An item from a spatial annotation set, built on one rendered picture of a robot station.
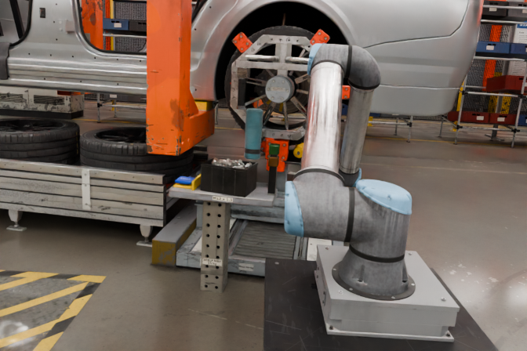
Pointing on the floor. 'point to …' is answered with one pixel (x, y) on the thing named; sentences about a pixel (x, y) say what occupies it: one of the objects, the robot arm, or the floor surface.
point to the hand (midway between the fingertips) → (317, 133)
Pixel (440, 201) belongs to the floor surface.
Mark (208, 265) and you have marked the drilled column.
